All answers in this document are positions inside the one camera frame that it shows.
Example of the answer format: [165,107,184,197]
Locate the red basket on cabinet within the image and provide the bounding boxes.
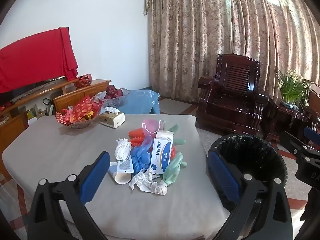
[75,74,92,88]

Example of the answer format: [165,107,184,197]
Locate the blue tablecloth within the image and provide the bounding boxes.
[100,89,161,115]

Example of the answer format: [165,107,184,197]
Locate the red cloth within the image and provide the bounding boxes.
[0,27,78,94]

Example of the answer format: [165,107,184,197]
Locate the black lined trash bin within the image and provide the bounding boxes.
[207,134,288,215]

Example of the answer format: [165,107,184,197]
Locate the white and blue box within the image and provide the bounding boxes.
[149,130,174,175]

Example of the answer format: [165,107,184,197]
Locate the cream paper cup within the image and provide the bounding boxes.
[114,171,132,185]

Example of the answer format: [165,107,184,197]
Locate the cream tissue box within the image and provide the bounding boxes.
[99,107,125,129]

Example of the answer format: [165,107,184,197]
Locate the blue plastic bag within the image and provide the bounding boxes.
[131,132,153,174]

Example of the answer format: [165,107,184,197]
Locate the white knotted rag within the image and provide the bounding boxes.
[151,182,167,196]

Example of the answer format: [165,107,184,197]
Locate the woven basket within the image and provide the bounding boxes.
[60,116,100,130]

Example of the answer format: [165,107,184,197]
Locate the white sachet packet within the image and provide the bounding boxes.
[109,155,134,174]

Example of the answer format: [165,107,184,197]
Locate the green rubber glove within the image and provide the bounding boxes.
[162,152,188,188]
[166,124,187,145]

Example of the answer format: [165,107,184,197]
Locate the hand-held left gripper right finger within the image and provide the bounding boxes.
[207,150,293,240]

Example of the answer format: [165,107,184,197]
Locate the glass fruit bowl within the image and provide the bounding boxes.
[96,87,130,106]

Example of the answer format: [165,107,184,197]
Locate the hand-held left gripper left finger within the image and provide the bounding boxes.
[27,151,112,240]

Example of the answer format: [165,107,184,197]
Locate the crumpled white paper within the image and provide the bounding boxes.
[129,168,155,193]

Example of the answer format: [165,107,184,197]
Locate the grey table cover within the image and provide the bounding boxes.
[2,114,230,240]

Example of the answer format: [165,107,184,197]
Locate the potted green plant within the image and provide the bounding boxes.
[275,69,312,109]

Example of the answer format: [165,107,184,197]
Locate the floral beige curtain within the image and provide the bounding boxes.
[144,0,320,105]

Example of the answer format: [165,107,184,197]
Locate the black cable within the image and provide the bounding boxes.
[43,98,54,115]

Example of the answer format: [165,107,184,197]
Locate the wooden television cabinet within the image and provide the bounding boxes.
[0,79,112,180]

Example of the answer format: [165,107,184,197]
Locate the dark wooden armchair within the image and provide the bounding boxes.
[195,53,270,135]
[304,80,320,133]

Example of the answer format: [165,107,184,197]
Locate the white crumpled cloth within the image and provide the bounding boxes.
[115,138,132,161]

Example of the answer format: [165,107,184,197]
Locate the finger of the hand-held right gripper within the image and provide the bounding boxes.
[303,126,320,147]
[279,131,313,157]

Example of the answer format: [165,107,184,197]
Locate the dark wooden side table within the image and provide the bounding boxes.
[262,97,310,143]

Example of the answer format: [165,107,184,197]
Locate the pile of red snack packets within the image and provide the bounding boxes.
[55,95,104,125]

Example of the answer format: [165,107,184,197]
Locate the black television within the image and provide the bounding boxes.
[10,75,68,101]

